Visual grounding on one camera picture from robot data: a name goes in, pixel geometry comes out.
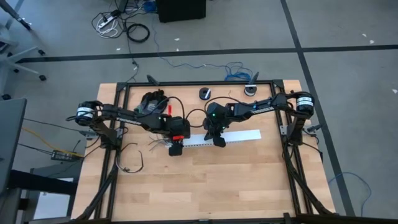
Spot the grey office chair base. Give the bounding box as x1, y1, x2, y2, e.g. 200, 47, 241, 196
0, 21, 48, 101

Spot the white slotted cable raceway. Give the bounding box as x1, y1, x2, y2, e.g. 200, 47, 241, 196
164, 136, 249, 149

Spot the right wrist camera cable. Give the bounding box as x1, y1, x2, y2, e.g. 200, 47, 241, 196
203, 96, 248, 113

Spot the long thin blue cable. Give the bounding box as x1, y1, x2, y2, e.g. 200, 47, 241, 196
150, 21, 253, 82

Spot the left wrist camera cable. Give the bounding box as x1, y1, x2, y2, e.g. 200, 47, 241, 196
155, 95, 208, 129

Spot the white coiled cable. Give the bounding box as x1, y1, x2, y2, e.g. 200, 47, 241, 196
97, 17, 119, 39

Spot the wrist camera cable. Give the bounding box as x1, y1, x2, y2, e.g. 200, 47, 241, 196
203, 96, 248, 113
155, 95, 208, 129

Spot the black aluminium table frame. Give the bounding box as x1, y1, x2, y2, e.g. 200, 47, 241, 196
70, 79, 341, 224

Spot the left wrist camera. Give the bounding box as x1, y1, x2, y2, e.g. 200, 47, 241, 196
169, 118, 188, 135

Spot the white raceway cover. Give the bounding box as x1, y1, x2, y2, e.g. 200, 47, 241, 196
182, 129, 262, 147

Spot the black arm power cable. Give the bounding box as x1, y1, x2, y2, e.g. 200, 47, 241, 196
303, 140, 325, 163

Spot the black coiled cable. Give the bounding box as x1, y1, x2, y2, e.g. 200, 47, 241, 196
126, 23, 151, 44

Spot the grey desk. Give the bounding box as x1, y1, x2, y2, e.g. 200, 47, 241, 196
0, 98, 28, 195

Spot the black loose cable loop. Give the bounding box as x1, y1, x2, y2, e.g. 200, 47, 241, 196
114, 142, 145, 174

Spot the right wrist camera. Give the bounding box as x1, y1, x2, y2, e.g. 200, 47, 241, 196
206, 102, 227, 121

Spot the blue cable loop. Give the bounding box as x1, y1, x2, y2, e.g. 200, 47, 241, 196
328, 171, 373, 217

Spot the white power strip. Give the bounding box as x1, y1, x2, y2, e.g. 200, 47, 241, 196
97, 13, 117, 30

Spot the yellow cable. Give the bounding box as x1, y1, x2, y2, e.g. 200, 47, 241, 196
21, 126, 85, 158

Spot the black computer case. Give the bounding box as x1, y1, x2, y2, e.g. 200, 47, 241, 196
155, 0, 207, 24

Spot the black desk beam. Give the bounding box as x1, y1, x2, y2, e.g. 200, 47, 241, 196
9, 169, 78, 197

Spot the dark metal pole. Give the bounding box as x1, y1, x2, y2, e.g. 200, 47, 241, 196
0, 0, 34, 31

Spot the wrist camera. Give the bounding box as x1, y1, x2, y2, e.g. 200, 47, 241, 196
206, 102, 227, 121
169, 118, 188, 135

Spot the black wire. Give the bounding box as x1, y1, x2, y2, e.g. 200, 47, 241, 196
148, 138, 170, 152

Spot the blue cable coil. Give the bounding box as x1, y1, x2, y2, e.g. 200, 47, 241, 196
143, 0, 158, 13

